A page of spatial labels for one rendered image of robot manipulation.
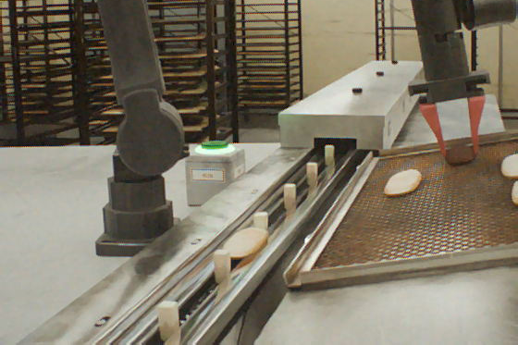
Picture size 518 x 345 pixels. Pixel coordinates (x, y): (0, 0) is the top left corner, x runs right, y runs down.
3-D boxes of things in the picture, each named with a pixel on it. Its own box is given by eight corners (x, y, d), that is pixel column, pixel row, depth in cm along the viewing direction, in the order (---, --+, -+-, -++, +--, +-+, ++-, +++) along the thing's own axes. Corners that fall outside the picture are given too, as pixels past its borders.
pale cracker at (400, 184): (394, 178, 91) (392, 167, 91) (425, 173, 90) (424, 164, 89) (379, 199, 82) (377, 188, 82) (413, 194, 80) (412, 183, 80)
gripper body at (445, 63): (491, 88, 89) (482, 27, 88) (410, 101, 92) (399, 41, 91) (487, 83, 96) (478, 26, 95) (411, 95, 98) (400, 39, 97)
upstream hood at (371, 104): (372, 82, 249) (372, 56, 248) (426, 84, 245) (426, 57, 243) (278, 156, 131) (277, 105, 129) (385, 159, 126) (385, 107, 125)
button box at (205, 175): (203, 215, 118) (200, 143, 116) (252, 217, 116) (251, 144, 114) (184, 230, 111) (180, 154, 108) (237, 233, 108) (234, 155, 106)
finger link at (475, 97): (494, 154, 91) (482, 79, 89) (437, 164, 92) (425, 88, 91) (490, 145, 97) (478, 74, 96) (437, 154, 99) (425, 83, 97)
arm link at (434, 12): (403, -8, 94) (416, -12, 89) (453, -16, 95) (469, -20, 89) (413, 45, 95) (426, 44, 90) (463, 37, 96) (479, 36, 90)
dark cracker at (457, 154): (445, 152, 100) (443, 143, 100) (473, 148, 99) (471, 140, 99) (446, 166, 91) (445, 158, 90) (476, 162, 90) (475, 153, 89)
